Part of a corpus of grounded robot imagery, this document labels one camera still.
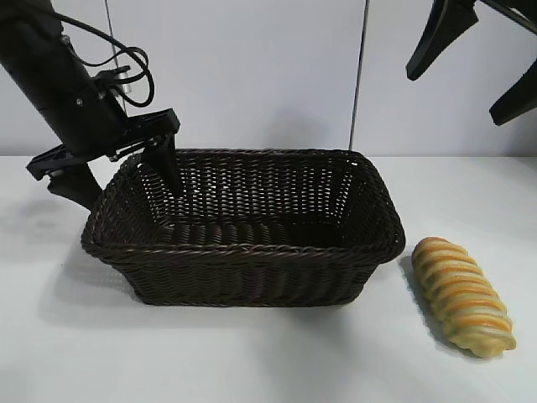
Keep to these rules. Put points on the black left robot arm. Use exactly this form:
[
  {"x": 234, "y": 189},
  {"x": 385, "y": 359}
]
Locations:
[{"x": 38, "y": 63}]

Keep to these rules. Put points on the long twisted striped bread loaf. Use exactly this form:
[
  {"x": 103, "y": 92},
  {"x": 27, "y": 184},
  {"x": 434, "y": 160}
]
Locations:
[{"x": 461, "y": 298}]

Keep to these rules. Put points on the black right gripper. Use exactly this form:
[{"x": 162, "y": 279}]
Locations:
[{"x": 520, "y": 14}]

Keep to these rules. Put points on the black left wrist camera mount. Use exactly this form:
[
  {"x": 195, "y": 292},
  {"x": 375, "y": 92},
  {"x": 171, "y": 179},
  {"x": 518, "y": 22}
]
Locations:
[{"x": 105, "y": 80}]

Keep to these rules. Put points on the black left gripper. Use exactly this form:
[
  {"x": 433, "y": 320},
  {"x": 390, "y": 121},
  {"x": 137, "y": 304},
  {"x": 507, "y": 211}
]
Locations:
[{"x": 92, "y": 121}]

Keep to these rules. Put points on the dark brown woven wicker basket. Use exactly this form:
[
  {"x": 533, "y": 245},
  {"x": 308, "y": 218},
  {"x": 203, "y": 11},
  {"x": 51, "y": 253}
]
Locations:
[{"x": 251, "y": 277}]

